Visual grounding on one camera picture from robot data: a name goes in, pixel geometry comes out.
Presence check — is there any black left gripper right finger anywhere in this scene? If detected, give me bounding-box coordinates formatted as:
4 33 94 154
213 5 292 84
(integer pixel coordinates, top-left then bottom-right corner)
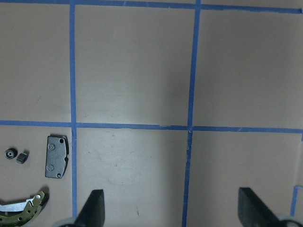
238 187 280 227

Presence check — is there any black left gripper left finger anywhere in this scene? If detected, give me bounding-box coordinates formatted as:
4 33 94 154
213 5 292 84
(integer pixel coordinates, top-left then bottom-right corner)
75 190 105 227

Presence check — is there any small black bearing gear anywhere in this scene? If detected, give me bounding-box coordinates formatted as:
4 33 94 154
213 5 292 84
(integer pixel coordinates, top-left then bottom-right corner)
16 151 29 164
5 148 18 159

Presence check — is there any dark grey brake pad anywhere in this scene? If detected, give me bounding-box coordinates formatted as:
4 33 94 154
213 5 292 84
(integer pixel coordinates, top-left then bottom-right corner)
45 134 69 179

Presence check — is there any olive green brake shoe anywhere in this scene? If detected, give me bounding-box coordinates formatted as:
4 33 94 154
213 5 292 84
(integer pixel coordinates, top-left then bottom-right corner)
0 191 49 222

